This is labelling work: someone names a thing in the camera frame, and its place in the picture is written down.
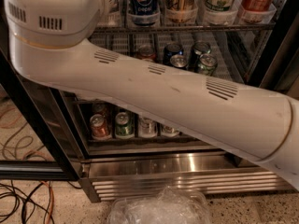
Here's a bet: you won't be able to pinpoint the right glass fridge door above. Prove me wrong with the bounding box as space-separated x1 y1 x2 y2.
234 156 255 168

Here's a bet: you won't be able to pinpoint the green soda can rear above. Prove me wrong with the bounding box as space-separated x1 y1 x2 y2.
189 41 211 71

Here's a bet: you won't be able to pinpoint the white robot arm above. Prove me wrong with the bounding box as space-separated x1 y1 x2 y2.
4 0 299 189

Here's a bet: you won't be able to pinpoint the stainless steel fridge cabinet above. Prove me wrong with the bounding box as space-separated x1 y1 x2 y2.
0 0 299 203

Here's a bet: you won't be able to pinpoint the green soda can front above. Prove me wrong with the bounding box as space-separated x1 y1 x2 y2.
195 54 218 76

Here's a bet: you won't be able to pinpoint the black cables on floor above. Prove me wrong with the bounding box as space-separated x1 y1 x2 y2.
0 180 83 224

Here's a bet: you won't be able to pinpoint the orange soda can bottom rear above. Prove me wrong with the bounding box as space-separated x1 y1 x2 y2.
92 103 109 119

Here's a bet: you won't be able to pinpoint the clear plastic bag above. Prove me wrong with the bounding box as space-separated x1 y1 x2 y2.
107 187 212 224

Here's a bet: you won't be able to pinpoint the blue Pepsi can rear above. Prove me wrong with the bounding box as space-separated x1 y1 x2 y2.
163 42 184 65

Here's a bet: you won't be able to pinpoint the orange soda can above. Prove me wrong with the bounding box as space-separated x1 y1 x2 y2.
92 103 109 119
90 114 110 139

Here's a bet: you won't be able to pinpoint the orange cable on floor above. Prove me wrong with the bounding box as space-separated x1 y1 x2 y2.
40 180 56 224

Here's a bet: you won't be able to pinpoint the orange soda can bottom front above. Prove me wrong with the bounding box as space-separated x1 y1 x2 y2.
90 114 110 139

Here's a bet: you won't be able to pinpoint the green soda can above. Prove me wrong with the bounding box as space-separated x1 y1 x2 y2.
189 41 211 71
195 54 218 76

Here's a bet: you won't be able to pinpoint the blue pepsi can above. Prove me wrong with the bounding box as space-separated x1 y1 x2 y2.
170 54 188 70
163 42 184 65

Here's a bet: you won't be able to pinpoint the blue Pepsi can front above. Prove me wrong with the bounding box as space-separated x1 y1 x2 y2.
170 54 188 70

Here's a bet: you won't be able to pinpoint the red Coca-Cola can rear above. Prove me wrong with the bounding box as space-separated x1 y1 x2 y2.
136 44 156 63

